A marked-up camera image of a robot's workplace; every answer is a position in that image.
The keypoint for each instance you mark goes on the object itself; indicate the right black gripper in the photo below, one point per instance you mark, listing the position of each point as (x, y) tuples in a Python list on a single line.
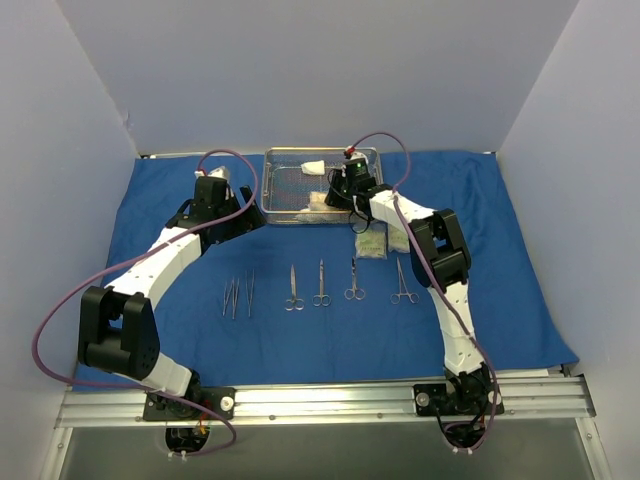
[(337, 190)]

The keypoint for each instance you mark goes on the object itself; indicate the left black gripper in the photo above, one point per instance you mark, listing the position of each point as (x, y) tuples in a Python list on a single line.
[(245, 211)]

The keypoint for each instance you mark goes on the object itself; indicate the steel mesh instrument tray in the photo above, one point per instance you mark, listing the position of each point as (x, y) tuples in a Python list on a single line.
[(285, 189)]

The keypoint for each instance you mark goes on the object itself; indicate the green paper packet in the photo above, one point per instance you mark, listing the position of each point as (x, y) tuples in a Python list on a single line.
[(371, 242)]

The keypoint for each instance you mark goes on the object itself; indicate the cream gauze pack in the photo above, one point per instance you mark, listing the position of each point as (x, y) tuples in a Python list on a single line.
[(397, 240)]

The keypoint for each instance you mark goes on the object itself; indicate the steel tweezers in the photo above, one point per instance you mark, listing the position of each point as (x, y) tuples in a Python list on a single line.
[(234, 293), (249, 290), (226, 297)]

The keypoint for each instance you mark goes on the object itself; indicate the steel surgical scissors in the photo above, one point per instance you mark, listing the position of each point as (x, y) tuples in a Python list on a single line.
[(354, 292)]

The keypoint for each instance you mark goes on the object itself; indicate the straight steel scissors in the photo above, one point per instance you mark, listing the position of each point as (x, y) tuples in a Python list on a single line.
[(321, 298)]

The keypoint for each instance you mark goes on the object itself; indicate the steel hemostat clamp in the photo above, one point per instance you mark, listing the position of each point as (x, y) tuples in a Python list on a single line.
[(403, 291)]

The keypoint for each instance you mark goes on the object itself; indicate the blue surgical drape cloth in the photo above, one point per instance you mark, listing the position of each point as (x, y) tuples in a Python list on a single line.
[(370, 339)]

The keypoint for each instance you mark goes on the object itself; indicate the peach gauze pack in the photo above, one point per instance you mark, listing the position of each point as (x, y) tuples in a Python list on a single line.
[(317, 201)]

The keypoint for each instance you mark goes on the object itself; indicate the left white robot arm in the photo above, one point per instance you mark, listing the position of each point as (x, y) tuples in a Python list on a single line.
[(117, 331)]

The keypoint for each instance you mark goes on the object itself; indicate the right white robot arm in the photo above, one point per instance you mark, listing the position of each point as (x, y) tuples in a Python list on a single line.
[(440, 261)]

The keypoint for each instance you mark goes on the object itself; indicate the white gauze roll middle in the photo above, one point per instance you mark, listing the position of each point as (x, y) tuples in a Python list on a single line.
[(313, 168)]

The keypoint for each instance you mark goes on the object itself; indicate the white gauze pad front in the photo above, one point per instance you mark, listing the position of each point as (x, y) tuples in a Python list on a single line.
[(314, 214)]

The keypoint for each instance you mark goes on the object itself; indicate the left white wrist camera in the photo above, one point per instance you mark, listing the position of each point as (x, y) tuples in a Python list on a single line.
[(221, 172)]

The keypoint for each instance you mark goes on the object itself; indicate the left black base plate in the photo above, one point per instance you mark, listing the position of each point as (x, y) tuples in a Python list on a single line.
[(220, 400)]

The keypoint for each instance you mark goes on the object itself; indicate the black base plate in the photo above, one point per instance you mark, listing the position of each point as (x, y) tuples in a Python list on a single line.
[(446, 399), (220, 400)]

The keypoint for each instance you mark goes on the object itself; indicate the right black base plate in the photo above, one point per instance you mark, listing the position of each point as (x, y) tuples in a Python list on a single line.
[(446, 399)]

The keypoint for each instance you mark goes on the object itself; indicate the aluminium front rail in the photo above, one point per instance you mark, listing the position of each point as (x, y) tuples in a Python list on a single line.
[(392, 402)]

